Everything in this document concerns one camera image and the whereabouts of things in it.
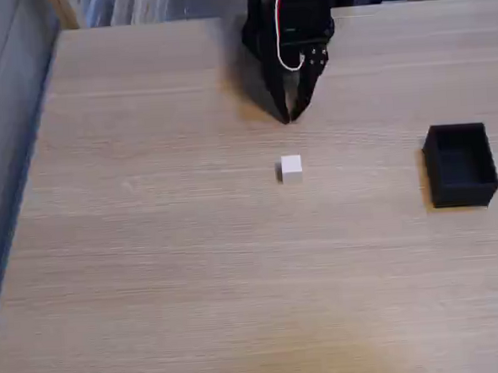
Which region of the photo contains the white cube block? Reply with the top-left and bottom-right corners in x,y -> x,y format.
279,154 -> 305,186

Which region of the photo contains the black open box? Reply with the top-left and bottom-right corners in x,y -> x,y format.
420,121 -> 498,211

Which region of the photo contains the light wooden slat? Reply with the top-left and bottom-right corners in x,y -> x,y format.
47,0 -> 81,32

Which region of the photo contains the white and red servo cable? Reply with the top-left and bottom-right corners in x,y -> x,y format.
273,0 -> 313,74

